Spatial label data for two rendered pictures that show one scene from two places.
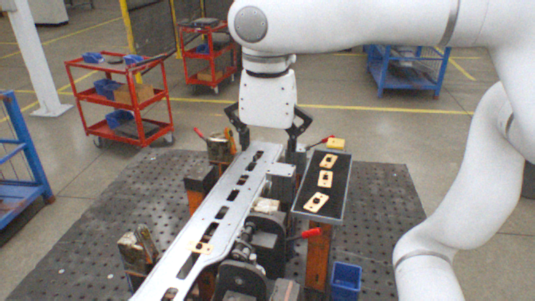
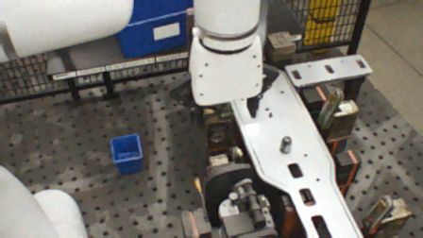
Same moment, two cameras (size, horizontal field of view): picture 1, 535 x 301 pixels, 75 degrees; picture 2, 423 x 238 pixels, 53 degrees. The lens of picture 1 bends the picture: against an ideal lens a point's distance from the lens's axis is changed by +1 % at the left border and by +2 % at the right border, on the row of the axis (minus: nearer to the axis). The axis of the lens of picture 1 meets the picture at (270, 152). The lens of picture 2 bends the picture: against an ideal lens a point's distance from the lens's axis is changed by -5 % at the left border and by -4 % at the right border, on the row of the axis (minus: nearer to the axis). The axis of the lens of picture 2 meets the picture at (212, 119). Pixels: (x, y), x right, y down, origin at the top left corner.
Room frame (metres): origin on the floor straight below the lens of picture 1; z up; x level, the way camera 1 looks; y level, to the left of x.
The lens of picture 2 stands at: (0.99, -0.26, 1.96)
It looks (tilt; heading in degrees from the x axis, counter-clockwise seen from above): 48 degrees down; 149
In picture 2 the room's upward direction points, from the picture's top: straight up
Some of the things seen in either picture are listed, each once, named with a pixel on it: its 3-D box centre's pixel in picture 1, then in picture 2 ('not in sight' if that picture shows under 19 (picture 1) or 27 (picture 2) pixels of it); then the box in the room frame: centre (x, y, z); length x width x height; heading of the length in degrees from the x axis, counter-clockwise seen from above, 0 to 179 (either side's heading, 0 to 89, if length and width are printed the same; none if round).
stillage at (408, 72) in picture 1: (404, 52); not in sight; (5.12, -1.95, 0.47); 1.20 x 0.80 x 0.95; 174
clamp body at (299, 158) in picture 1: (294, 181); not in sight; (1.28, -0.11, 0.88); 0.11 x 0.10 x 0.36; 74
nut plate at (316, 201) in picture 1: (316, 201); not in sight; (0.78, -0.13, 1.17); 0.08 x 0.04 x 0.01; 145
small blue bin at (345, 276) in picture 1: (345, 283); not in sight; (0.84, -0.27, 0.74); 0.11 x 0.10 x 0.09; 164
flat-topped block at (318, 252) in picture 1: (320, 236); not in sight; (0.89, -0.17, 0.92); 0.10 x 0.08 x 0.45; 164
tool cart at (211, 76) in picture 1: (209, 56); not in sight; (4.95, 0.86, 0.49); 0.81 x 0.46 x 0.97; 161
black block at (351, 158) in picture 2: not in sight; (338, 185); (0.55, 0.45, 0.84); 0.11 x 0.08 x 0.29; 74
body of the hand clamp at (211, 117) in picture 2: not in sight; (216, 153); (0.27, 0.19, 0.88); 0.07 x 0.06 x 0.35; 74
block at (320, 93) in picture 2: not in sight; (310, 123); (0.30, 0.54, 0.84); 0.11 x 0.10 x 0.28; 74
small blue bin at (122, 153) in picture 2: not in sight; (127, 155); (0.04, -0.03, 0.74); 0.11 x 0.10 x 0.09; 164
